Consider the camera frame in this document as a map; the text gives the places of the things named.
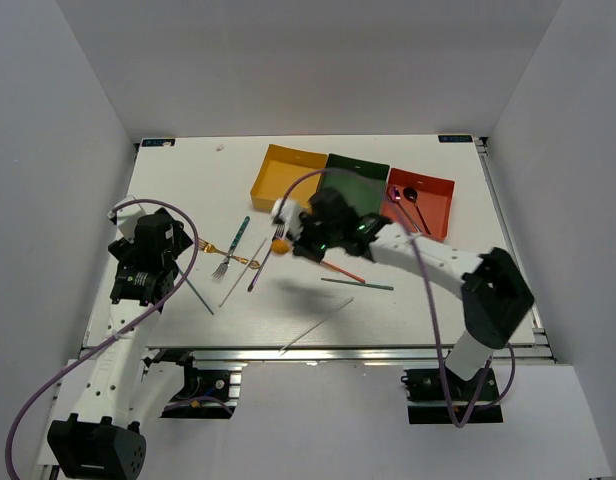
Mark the right blue table label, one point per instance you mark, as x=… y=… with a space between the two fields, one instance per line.
x=454 y=138

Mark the teal chopstick left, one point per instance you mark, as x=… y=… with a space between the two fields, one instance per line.
x=196 y=292

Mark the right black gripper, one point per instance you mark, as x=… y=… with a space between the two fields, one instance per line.
x=300 y=245

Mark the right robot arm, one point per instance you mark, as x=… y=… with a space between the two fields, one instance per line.
x=494 y=295

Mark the orange chopstick lower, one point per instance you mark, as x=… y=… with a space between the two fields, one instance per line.
x=342 y=271

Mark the green paper box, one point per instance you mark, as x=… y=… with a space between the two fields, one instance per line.
x=362 y=183

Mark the teal chopstick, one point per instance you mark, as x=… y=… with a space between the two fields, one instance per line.
x=359 y=284
x=196 y=292

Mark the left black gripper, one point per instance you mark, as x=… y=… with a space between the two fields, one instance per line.
x=123 y=251

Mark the gold fork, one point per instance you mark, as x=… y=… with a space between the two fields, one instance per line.
x=209 y=248

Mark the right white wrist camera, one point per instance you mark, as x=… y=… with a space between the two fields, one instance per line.
x=288 y=212

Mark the white chopstick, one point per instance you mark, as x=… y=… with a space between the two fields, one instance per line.
x=309 y=330
x=243 y=272

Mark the fork with green marbled handle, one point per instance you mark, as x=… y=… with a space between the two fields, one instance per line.
x=222 y=268

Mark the yellow paper box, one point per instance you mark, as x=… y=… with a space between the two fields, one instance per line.
x=282 y=166

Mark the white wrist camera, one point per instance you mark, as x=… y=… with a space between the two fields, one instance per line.
x=126 y=217
x=288 y=212

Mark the purple iridescent fork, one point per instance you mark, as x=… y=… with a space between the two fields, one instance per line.
x=278 y=234

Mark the teal chopstick right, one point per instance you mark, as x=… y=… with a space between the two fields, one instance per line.
x=359 y=284

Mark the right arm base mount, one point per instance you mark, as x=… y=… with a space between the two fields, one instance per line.
x=426 y=401

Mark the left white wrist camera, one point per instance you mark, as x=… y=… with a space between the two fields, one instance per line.
x=126 y=217

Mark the iridescent pink spoon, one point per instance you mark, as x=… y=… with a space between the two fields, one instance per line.
x=395 y=197

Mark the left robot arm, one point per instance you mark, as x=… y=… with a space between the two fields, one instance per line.
x=101 y=438

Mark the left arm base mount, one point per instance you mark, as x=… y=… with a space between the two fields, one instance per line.
x=208 y=390

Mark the red paper box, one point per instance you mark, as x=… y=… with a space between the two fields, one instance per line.
x=434 y=199

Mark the left blue table label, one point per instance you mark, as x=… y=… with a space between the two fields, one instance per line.
x=157 y=142

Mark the black iridescent spoon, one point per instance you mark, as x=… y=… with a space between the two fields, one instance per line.
x=412 y=195

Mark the blue table label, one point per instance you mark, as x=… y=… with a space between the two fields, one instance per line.
x=157 y=142
x=454 y=138

